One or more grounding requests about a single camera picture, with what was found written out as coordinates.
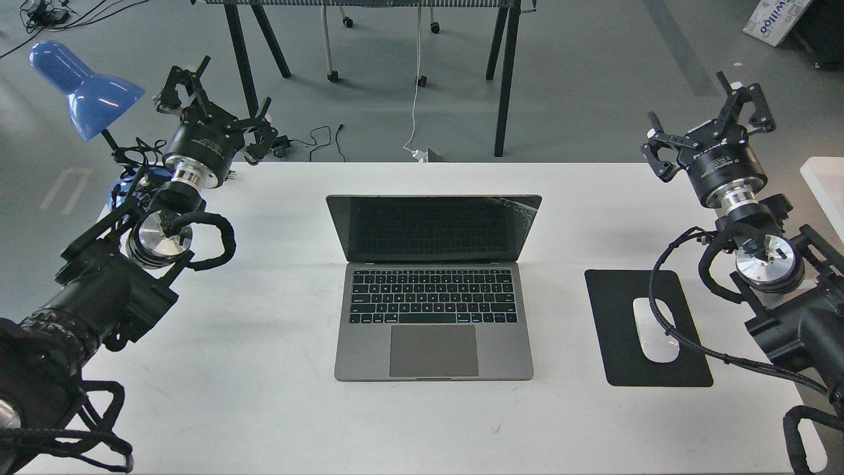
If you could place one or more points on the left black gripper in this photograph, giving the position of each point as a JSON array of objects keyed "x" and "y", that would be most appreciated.
[{"x": 207, "y": 138}]

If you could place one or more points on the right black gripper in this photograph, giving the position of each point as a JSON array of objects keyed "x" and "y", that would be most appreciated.
[{"x": 722, "y": 161}]

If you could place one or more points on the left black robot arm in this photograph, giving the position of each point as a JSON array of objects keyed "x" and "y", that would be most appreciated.
[{"x": 116, "y": 283}]

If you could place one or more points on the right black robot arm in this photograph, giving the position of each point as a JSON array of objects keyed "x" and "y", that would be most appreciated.
[{"x": 792, "y": 284}]

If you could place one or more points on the blue desk lamp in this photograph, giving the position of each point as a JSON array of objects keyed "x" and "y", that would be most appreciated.
[{"x": 94, "y": 102}]

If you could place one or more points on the white cardboard box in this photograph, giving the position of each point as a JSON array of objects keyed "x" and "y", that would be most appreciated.
[{"x": 771, "y": 21}]

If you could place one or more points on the black mouse pad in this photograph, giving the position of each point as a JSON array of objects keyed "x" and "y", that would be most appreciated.
[{"x": 611, "y": 294}]

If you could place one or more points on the white power adapter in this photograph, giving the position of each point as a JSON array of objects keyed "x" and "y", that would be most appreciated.
[{"x": 427, "y": 156}]

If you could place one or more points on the white computer mouse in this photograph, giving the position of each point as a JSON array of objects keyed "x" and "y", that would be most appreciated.
[{"x": 657, "y": 346}]

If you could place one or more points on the grey open laptop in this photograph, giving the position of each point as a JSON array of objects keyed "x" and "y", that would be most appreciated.
[{"x": 433, "y": 290}]

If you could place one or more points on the white rolling chair frame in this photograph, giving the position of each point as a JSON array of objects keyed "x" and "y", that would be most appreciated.
[{"x": 373, "y": 47}]

